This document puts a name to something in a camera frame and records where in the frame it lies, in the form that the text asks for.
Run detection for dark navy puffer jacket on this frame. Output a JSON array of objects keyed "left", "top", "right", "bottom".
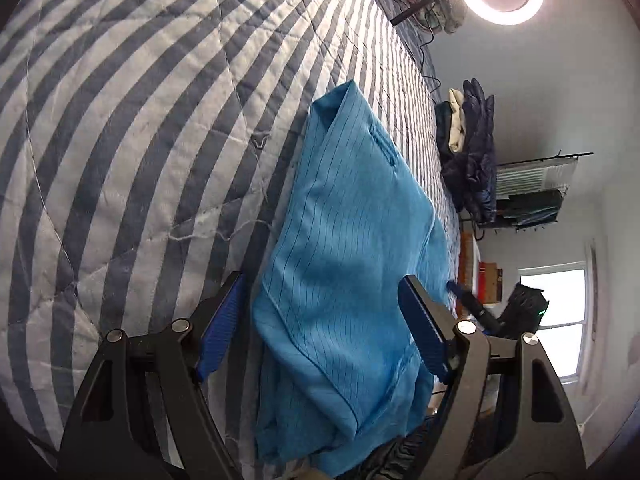
[{"left": 435, "top": 79, "right": 498, "bottom": 225}]

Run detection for red book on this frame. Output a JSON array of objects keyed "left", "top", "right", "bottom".
[{"left": 479, "top": 261, "right": 498, "bottom": 305}]

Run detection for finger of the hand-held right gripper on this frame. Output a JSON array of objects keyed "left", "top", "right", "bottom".
[{"left": 446, "top": 280, "right": 502, "bottom": 333}]

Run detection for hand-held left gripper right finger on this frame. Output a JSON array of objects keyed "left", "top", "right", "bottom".
[{"left": 397, "top": 275, "right": 586, "bottom": 480}]

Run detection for black wire rack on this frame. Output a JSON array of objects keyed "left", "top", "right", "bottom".
[{"left": 460, "top": 149, "right": 595, "bottom": 233}]

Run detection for dark folded clothes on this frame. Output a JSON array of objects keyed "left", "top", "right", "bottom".
[{"left": 495, "top": 189, "right": 566, "bottom": 231}]

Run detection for window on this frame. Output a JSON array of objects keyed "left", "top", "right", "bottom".
[{"left": 517, "top": 260, "right": 590, "bottom": 386}]

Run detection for blue pinstriped coat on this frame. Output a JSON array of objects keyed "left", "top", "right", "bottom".
[{"left": 251, "top": 80, "right": 463, "bottom": 476}]

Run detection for black ring light cable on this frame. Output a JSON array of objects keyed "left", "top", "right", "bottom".
[{"left": 417, "top": 15, "right": 443, "bottom": 98}]

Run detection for white air conditioner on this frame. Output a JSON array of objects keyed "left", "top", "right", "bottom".
[{"left": 495, "top": 160, "right": 576, "bottom": 196}]

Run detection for person's dark ribbed clothing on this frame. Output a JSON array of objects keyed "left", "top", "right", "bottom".
[{"left": 360, "top": 425, "right": 441, "bottom": 480}]

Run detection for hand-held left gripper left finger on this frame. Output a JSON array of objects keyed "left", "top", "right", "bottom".
[{"left": 57, "top": 271, "right": 248, "bottom": 480}]

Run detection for cream cloth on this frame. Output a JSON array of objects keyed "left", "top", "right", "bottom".
[{"left": 446, "top": 88, "right": 468, "bottom": 153}]

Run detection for blue white striped quilt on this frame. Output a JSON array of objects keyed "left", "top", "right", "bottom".
[{"left": 0, "top": 0, "right": 463, "bottom": 480}]

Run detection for wooden shelf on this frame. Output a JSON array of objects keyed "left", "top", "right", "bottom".
[{"left": 459, "top": 230, "right": 476, "bottom": 293}]

